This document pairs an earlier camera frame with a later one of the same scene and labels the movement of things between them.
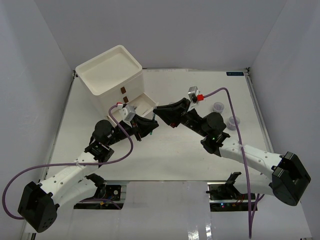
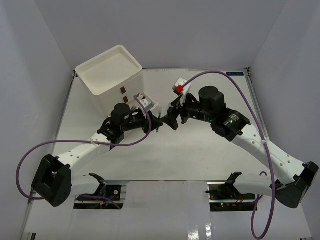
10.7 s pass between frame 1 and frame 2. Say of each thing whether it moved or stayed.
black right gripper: moved
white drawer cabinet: stayed
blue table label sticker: stayed
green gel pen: moved
